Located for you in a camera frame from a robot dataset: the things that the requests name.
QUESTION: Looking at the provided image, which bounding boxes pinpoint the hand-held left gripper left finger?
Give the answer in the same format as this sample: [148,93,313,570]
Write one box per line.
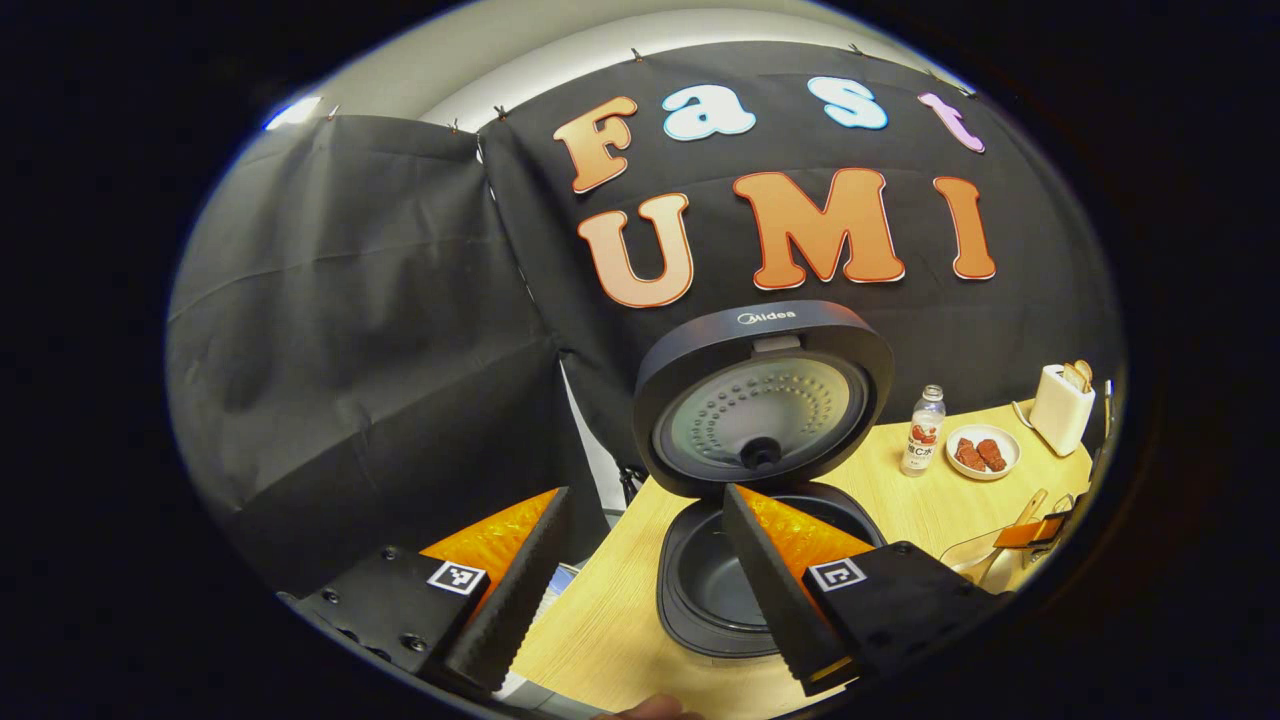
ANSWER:
[278,487,576,696]

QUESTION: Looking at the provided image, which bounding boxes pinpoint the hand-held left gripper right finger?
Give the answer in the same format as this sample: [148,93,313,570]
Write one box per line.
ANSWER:
[722,483,1006,698]

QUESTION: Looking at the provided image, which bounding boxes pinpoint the wooden spoon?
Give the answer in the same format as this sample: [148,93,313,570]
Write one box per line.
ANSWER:
[975,488,1049,586]

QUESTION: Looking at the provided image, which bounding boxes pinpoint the dark grey rice cooker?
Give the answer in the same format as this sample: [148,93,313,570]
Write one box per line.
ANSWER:
[632,300,896,661]

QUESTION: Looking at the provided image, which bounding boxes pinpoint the white toaster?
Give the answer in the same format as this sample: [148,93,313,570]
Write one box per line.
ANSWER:
[1029,363,1096,457]

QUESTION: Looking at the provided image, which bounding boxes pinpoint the white round plate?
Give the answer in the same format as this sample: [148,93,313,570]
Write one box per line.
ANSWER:
[945,424,1022,482]

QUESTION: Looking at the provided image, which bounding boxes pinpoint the clear drink bottle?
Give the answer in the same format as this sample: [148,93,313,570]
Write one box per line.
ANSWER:
[900,385,947,477]

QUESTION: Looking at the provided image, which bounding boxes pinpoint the rectangular ceiling light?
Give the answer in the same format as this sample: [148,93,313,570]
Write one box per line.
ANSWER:
[265,95,323,131]

